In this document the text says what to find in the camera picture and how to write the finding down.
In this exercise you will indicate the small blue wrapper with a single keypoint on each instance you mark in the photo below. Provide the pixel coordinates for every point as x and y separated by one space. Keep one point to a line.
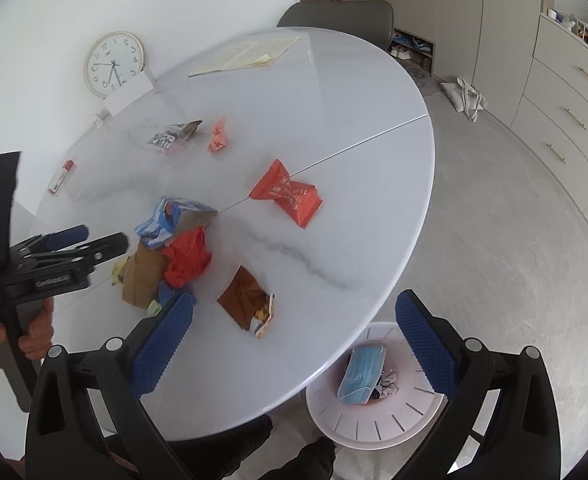
169 292

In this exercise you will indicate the blue sneaker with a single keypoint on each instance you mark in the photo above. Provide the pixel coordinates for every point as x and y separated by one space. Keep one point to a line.
418 44

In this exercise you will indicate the orange snack packet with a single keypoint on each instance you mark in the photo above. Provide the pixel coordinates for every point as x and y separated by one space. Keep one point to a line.
289 192

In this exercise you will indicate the beige drawer cabinet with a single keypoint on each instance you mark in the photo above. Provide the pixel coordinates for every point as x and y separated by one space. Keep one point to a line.
558 110

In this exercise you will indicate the red and white medicine box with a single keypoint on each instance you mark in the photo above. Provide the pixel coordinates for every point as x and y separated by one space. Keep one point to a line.
60 179

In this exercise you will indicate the person's left hand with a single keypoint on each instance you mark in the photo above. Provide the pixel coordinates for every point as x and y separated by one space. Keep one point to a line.
39 337

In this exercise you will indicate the crumpled black-white wrapper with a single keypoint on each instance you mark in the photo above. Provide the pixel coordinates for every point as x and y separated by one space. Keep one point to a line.
387 385

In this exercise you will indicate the person's legs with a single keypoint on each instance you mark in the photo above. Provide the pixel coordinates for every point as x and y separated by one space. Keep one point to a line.
244 450

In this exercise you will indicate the small green wrapper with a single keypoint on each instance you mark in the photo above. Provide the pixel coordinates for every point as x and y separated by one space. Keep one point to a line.
154 307

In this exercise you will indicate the round white wall clock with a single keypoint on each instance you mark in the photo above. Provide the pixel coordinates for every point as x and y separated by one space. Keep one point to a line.
115 64

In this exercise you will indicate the brown snack packet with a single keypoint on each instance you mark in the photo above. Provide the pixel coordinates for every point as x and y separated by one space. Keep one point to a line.
241 300

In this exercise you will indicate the grey chair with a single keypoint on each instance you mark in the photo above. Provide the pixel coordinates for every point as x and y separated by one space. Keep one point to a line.
339 15

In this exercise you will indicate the clear printed plastic packet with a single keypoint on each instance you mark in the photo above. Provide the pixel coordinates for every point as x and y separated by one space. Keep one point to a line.
166 139

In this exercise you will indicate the open paper booklet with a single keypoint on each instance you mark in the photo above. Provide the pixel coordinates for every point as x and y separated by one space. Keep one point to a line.
244 55

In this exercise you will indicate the white tote bag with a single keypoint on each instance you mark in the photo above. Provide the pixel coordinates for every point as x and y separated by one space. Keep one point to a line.
461 97

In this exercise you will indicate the crumpled brown paper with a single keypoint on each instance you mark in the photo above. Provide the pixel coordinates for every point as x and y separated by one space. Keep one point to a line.
141 277

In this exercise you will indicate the patterned floor mat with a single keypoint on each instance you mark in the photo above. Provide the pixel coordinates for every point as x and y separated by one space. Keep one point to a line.
423 82

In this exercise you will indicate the beige wardrobe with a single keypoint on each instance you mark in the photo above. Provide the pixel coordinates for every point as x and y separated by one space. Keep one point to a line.
453 20

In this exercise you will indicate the small yellow wrapper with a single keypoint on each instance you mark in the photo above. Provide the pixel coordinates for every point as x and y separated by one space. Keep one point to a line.
119 274

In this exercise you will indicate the crumpled pink paper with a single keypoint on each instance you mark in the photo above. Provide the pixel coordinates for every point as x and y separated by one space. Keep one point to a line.
219 137

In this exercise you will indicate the white card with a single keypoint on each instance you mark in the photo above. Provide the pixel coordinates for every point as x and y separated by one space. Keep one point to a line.
129 95

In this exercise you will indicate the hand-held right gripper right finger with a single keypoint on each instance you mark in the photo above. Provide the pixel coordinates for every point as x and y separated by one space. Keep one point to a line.
426 345

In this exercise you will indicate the blue face mask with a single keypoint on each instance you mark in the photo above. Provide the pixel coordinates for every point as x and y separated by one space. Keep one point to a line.
358 375

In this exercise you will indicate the crumpled red plastic bag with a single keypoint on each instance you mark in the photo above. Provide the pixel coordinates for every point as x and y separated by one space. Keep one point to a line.
189 260

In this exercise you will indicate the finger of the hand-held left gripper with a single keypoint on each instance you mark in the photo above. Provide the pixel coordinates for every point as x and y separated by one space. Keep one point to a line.
69 235
106 246

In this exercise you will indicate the white sneaker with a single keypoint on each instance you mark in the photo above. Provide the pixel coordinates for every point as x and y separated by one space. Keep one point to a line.
399 51

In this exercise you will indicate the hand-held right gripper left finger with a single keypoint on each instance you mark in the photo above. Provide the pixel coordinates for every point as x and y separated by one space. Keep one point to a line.
161 347

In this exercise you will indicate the blue snack wrapper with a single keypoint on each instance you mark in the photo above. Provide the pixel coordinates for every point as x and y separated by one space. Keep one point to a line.
171 212

